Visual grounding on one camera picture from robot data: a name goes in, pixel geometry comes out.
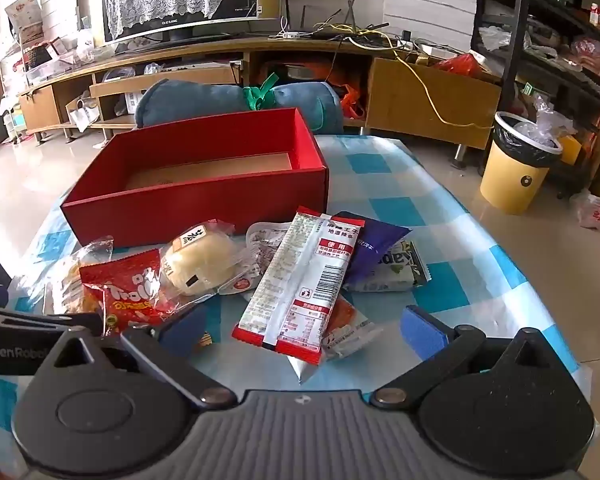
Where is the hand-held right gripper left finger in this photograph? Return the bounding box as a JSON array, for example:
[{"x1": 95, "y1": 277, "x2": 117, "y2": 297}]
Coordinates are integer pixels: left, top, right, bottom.
[{"x1": 35, "y1": 304, "x2": 238, "y2": 409}]

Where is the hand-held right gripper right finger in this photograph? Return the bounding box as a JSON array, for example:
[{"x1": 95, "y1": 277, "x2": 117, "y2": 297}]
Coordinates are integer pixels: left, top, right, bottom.
[{"x1": 369, "y1": 304, "x2": 568, "y2": 409}]

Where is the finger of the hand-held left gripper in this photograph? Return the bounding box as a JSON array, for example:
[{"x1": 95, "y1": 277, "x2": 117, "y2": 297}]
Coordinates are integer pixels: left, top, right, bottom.
[{"x1": 0, "y1": 303, "x2": 105, "y2": 334}]

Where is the clear packet of yellow pastry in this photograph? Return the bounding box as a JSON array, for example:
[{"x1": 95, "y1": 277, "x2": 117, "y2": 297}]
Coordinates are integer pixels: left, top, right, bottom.
[{"x1": 10, "y1": 237, "x2": 116, "y2": 322}]

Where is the green and white candy packet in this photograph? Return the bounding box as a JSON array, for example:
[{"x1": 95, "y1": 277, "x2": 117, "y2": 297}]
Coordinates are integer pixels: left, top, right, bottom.
[{"x1": 342, "y1": 240, "x2": 432, "y2": 294}]

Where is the white spicy strips packet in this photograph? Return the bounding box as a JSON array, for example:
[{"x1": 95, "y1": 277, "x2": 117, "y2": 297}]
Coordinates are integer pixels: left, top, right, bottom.
[{"x1": 287, "y1": 295, "x2": 384, "y2": 386}]

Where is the red gummy candy packet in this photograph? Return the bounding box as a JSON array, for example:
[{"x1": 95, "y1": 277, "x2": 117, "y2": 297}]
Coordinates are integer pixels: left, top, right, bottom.
[{"x1": 79, "y1": 249, "x2": 182, "y2": 336}]

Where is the clear steamed cake packet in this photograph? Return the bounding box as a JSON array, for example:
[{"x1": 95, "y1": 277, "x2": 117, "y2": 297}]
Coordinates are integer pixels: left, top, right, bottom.
[{"x1": 160, "y1": 219, "x2": 261, "y2": 297}]

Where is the purple snack packet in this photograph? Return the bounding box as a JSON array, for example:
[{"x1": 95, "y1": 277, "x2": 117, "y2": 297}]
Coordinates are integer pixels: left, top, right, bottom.
[{"x1": 330, "y1": 211, "x2": 412, "y2": 286}]

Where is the small silver dark-print packet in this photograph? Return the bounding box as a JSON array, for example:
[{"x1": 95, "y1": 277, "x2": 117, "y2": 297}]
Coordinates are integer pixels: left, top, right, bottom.
[{"x1": 234, "y1": 221, "x2": 293, "y2": 302}]

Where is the long red and white packet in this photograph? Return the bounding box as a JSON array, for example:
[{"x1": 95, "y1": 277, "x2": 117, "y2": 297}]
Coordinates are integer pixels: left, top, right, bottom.
[{"x1": 231, "y1": 206, "x2": 366, "y2": 357}]

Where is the red cardboard box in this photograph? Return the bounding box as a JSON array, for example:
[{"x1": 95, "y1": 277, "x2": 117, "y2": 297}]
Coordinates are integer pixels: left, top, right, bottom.
[{"x1": 60, "y1": 106, "x2": 329, "y2": 249}]

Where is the blue checked tablecloth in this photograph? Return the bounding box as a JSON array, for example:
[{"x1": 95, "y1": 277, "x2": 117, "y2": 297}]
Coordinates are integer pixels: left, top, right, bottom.
[{"x1": 0, "y1": 132, "x2": 593, "y2": 480}]

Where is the yellow trash bin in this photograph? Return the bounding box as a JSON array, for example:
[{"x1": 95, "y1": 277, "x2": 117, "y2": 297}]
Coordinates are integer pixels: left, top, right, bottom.
[{"x1": 480, "y1": 111, "x2": 565, "y2": 216}]

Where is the white paper shopping bag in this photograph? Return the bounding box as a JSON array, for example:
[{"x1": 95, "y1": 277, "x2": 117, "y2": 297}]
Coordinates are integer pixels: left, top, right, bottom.
[{"x1": 67, "y1": 95, "x2": 101, "y2": 133}]

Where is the white plastic bag red print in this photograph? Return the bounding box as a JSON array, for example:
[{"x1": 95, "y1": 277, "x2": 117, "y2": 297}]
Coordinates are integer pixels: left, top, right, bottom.
[{"x1": 570, "y1": 190, "x2": 600, "y2": 236}]

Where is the rolled blue blanket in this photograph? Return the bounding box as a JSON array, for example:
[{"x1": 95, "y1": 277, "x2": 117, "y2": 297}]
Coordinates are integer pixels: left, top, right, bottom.
[{"x1": 134, "y1": 79, "x2": 345, "y2": 135}]

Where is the wooden television cabinet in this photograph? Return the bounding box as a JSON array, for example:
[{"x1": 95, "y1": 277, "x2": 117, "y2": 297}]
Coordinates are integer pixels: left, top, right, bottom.
[{"x1": 17, "y1": 30, "x2": 503, "y2": 151}]

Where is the orange plastic bag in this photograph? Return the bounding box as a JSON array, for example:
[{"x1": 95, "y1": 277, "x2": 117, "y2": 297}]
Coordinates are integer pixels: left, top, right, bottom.
[{"x1": 330, "y1": 60, "x2": 368, "y2": 121}]

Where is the pile of boxes and packages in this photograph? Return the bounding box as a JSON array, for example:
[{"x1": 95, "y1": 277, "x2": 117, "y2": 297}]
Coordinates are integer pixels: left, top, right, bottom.
[{"x1": 0, "y1": 0, "x2": 103, "y2": 86}]

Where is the metal basin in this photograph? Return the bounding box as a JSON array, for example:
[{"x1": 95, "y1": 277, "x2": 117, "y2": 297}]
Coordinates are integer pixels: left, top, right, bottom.
[{"x1": 280, "y1": 62, "x2": 326, "y2": 81}]

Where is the black router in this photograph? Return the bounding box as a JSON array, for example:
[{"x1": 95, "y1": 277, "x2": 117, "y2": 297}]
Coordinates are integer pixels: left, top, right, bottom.
[{"x1": 280, "y1": 0, "x2": 396, "y2": 42}]

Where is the black metal shelf rack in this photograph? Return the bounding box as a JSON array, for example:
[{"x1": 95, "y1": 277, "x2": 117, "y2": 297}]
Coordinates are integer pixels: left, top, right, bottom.
[{"x1": 472, "y1": 0, "x2": 600, "y2": 196}]

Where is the white slatted panel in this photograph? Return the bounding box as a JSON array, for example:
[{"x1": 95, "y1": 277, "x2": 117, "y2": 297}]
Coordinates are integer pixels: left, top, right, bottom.
[{"x1": 382, "y1": 0, "x2": 486, "y2": 53}]

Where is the yellow cable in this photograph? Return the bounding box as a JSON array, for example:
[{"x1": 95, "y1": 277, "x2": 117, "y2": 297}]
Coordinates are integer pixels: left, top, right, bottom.
[{"x1": 312, "y1": 0, "x2": 497, "y2": 128}]

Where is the green strap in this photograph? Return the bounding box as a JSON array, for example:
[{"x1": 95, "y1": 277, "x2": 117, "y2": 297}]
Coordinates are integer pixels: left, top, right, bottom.
[{"x1": 242, "y1": 73, "x2": 279, "y2": 111}]

